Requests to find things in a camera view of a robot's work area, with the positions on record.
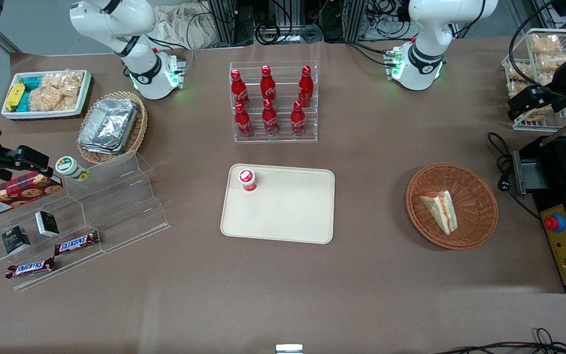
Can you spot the beige crumpled cloth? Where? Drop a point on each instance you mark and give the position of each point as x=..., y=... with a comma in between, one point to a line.
x=184, y=27

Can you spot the red cookie box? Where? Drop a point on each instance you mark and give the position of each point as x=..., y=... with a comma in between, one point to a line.
x=17, y=194

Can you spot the beige plastic tray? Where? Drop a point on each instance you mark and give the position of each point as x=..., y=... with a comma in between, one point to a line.
x=293, y=211

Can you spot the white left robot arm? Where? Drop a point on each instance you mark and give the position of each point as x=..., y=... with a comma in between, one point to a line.
x=426, y=46

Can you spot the stack of foil containers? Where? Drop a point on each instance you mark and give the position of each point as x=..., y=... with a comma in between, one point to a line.
x=108, y=125

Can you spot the green lidded white cup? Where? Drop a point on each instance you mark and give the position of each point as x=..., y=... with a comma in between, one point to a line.
x=70, y=168

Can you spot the oval tan wicker basket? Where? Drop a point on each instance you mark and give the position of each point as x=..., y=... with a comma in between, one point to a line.
x=140, y=128

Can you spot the clear bag of crackers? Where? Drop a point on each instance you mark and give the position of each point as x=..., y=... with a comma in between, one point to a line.
x=57, y=93

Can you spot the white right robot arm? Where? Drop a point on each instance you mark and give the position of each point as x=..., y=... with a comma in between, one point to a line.
x=140, y=59

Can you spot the clear acrylic bottle rack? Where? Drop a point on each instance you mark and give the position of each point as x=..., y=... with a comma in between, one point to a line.
x=283, y=138

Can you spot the small black carton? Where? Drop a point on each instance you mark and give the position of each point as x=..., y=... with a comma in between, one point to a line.
x=15, y=241
x=47, y=224

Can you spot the brown snickers bar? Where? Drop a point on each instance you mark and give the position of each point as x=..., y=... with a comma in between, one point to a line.
x=76, y=243
x=30, y=268

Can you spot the black machine with yellow panel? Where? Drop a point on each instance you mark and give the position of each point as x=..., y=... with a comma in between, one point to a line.
x=548, y=196

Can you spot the clear acrylic stepped shelf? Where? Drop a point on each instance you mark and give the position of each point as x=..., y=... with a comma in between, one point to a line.
x=121, y=206

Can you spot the yellow snack packet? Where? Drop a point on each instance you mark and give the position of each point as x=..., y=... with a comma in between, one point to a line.
x=14, y=96

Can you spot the red white yoghurt cup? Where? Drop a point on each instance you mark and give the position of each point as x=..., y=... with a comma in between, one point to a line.
x=247, y=179

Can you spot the red cola bottle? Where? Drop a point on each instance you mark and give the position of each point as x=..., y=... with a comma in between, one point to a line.
x=297, y=120
x=239, y=91
x=270, y=120
x=305, y=88
x=243, y=123
x=268, y=86

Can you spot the round brown wicker basket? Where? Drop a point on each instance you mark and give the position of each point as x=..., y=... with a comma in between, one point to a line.
x=474, y=196

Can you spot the white rectangular plastic bin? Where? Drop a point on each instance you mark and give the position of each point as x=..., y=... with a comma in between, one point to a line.
x=42, y=114

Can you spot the triangular sandwich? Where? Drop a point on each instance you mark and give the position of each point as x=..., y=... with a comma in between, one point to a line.
x=441, y=210

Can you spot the teal snack packet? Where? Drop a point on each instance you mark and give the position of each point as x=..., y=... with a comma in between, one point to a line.
x=31, y=83

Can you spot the clear rack with snack bags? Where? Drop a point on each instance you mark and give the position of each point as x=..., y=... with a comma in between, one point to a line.
x=546, y=44

